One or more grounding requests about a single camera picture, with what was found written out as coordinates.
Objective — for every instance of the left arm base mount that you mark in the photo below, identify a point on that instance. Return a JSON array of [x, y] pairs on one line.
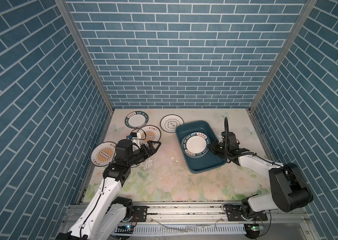
[[140, 213]]

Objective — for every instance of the teal plastic bin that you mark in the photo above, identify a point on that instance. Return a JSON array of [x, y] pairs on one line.
[[209, 161]]

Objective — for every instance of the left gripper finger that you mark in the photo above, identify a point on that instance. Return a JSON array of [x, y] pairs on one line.
[[153, 150], [153, 143]]

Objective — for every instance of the white clover plate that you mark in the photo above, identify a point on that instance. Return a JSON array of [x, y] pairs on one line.
[[169, 123]]

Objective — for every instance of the green rim plate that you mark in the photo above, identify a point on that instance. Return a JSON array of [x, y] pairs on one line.
[[136, 119], [195, 145]]

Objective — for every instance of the aluminium rail frame front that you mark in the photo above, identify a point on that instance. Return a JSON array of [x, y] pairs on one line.
[[204, 218]]

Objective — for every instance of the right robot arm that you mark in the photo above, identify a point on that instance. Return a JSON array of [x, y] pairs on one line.
[[288, 189]]

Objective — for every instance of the orange sunburst plate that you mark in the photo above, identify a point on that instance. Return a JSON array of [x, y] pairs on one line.
[[103, 154], [149, 133]]

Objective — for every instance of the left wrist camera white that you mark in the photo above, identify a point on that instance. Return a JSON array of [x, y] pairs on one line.
[[136, 139]]

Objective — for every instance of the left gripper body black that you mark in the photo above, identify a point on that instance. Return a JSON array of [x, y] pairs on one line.
[[143, 154]]

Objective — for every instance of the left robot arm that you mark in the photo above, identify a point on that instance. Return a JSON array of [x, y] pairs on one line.
[[106, 210]]

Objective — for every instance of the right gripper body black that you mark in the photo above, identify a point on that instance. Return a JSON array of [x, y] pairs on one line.
[[219, 149]]

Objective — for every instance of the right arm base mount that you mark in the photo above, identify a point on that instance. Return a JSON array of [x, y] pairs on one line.
[[236, 213]]

